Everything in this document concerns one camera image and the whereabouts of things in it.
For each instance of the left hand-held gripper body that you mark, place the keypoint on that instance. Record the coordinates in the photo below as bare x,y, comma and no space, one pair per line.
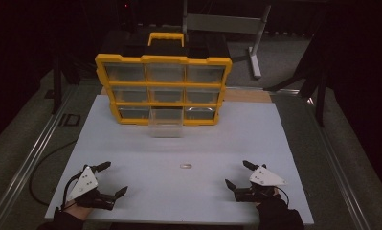
83,186

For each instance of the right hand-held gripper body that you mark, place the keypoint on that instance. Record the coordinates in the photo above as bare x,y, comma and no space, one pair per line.
264,179

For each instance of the small metal screw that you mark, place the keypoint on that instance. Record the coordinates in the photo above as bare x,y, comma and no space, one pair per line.
186,166

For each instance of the clear plastic drawer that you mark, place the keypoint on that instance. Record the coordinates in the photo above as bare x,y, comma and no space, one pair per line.
166,123

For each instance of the yellow black drawer cabinet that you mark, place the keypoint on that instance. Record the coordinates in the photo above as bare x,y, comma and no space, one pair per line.
163,86

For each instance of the person's right hand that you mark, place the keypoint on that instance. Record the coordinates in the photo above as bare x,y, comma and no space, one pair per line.
276,192

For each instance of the person's left hand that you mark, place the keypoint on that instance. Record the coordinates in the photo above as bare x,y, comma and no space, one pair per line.
79,211

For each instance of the wooden board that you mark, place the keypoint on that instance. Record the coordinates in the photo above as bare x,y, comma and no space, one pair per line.
247,96

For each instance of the black metal stand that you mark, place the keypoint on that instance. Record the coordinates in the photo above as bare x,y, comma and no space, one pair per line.
56,86
319,96

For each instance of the grey metal stand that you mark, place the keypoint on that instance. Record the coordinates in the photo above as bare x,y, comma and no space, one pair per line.
225,23

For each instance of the black floor bracket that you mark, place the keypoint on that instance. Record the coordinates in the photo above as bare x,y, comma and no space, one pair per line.
70,119

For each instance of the aluminium floor rail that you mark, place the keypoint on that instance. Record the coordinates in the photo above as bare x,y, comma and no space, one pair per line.
335,159
26,159

